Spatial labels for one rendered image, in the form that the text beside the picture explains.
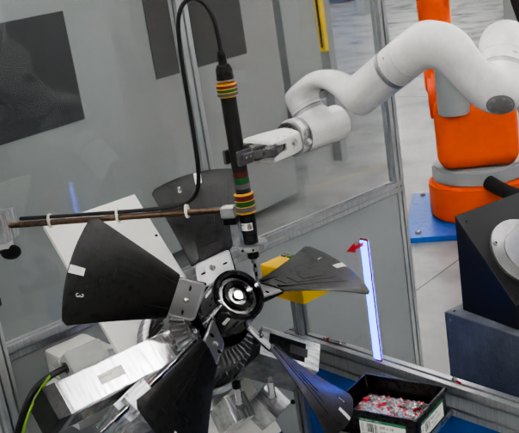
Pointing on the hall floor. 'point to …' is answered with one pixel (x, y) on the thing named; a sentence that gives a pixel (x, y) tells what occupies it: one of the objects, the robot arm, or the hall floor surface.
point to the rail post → (302, 412)
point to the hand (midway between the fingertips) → (237, 155)
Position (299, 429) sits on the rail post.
